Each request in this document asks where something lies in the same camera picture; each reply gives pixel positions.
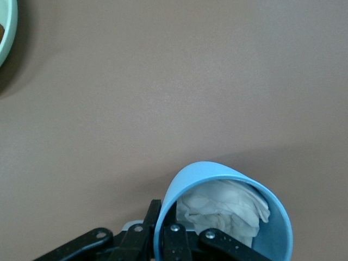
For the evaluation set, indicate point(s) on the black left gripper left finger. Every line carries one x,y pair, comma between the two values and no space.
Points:
136,242

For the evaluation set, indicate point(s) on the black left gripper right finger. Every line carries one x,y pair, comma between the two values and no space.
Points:
176,242

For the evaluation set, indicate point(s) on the white tissue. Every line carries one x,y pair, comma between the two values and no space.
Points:
223,206

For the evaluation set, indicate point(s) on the blue cup holding tissue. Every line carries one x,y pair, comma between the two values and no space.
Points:
206,170

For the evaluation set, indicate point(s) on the toast slice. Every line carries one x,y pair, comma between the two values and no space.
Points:
1,34

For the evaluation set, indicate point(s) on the mint green plate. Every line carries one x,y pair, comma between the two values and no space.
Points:
9,27

